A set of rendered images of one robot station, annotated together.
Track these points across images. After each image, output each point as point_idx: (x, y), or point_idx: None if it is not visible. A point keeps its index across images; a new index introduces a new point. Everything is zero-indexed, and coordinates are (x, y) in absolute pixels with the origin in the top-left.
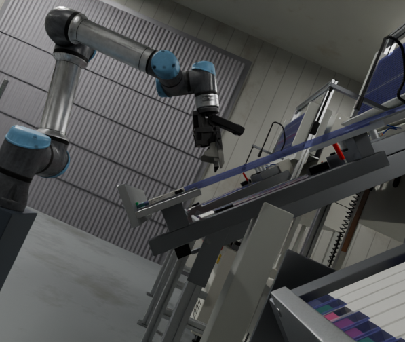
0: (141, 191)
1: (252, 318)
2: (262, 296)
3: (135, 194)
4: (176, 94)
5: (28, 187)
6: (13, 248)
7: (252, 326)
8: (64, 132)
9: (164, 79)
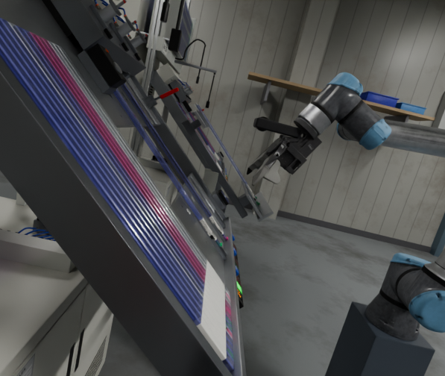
0: (267, 206)
1: (79, 323)
2: (86, 289)
3: (261, 198)
4: (351, 136)
5: (380, 301)
6: (355, 353)
7: (86, 317)
8: (437, 262)
9: (342, 138)
